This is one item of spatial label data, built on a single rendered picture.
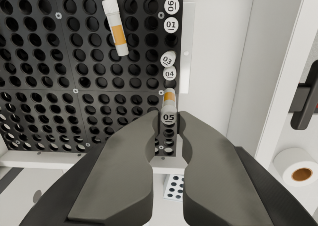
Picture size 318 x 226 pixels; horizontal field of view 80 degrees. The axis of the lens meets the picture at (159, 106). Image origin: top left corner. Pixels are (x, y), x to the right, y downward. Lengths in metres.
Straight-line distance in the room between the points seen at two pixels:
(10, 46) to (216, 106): 0.25
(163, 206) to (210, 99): 0.37
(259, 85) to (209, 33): 0.09
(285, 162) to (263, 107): 0.27
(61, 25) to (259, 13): 0.19
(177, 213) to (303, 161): 0.33
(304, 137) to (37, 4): 0.48
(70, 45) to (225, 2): 0.17
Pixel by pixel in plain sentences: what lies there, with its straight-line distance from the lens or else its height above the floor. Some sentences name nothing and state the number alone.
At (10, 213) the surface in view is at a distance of 0.39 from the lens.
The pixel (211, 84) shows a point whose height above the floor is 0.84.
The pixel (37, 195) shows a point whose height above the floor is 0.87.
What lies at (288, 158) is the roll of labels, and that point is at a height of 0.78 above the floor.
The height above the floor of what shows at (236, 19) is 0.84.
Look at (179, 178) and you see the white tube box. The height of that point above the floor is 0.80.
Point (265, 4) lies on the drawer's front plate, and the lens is 0.23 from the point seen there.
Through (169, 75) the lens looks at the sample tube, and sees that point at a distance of 0.18.
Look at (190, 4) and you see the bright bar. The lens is 0.24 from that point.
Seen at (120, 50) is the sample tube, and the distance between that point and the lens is 0.18.
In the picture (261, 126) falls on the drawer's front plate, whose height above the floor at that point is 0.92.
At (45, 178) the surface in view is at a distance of 0.44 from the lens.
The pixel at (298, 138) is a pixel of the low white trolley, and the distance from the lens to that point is 0.48.
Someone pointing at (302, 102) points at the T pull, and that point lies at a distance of 0.23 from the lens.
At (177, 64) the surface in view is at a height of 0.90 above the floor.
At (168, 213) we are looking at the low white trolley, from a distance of 0.60.
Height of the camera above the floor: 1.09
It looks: 62 degrees down
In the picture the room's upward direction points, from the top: 172 degrees counter-clockwise
